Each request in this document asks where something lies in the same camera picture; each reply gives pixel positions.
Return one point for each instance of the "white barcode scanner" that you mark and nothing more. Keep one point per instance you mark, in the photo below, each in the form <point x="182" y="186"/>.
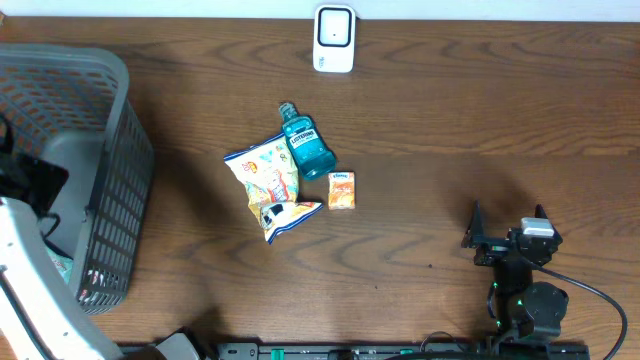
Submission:
<point x="334" y="39"/>

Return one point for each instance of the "teal wet wipes pack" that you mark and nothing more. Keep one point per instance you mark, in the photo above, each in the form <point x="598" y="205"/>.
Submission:
<point x="62" y="263"/>

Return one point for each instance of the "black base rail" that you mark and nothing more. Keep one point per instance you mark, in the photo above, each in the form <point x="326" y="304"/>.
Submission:
<point x="400" y="351"/>

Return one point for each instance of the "grey plastic shopping basket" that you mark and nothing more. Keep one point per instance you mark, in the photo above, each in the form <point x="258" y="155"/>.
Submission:
<point x="68" y="107"/>

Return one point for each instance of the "yellow chips bag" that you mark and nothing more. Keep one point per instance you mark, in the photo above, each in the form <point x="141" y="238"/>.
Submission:
<point x="270" y="177"/>

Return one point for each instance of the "teal mouthwash bottle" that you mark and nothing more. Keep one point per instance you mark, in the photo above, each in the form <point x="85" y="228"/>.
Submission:
<point x="310" y="152"/>

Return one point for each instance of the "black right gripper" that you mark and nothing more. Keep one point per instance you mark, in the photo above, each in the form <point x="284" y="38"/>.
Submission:
<point x="493" y="248"/>

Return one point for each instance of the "orange tissue pack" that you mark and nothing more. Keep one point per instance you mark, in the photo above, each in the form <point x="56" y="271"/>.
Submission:
<point x="341" y="190"/>

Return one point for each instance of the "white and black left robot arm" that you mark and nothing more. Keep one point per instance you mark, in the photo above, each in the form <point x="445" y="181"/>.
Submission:
<point x="39" y="316"/>

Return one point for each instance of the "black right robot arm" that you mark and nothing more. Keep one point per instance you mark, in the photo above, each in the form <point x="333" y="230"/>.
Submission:
<point x="526" y="311"/>

